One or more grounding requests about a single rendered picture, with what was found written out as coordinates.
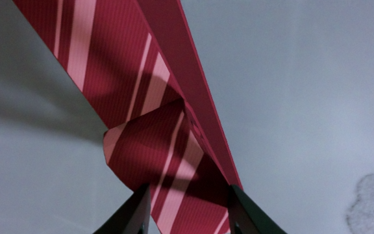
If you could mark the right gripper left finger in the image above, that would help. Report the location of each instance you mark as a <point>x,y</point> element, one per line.
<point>132,217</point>

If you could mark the red striped necktie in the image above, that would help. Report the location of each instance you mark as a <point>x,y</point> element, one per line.
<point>136,64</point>

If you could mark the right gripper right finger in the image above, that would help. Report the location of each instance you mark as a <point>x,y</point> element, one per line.
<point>246,217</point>

